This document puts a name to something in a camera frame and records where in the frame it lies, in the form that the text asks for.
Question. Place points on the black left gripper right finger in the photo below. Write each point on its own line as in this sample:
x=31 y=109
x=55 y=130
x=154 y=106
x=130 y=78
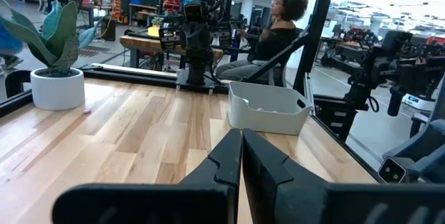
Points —
x=264 y=175

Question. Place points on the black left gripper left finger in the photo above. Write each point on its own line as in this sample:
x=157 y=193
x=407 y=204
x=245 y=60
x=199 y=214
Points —
x=226 y=161

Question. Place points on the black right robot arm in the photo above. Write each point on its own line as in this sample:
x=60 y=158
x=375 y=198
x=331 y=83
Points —
x=198 y=74

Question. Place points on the black background robot arm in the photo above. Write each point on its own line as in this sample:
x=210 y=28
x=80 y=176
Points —
x=413 y=74
x=361 y=78

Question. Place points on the white plastic bin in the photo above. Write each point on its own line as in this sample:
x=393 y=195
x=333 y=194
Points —
x=264 y=123

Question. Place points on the small pink pill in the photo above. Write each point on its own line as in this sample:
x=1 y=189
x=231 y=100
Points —
x=87 y=111

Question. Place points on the yellow object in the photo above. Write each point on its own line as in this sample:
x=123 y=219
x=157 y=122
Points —
x=154 y=31

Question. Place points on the small green plant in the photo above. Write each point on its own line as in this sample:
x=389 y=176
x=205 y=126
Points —
x=157 y=21

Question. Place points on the person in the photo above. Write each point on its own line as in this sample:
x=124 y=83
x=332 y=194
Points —
x=274 y=43
x=10 y=39

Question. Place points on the snake plant in white pot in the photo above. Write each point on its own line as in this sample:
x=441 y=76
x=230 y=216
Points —
x=57 y=90

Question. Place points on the black clamp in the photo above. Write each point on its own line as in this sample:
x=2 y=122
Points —
x=17 y=73

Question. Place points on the wooden table with black frame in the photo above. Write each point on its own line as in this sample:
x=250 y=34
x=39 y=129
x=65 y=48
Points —
x=146 y=43

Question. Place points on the silver camera box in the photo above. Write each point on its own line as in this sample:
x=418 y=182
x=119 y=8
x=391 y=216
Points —
x=393 y=170

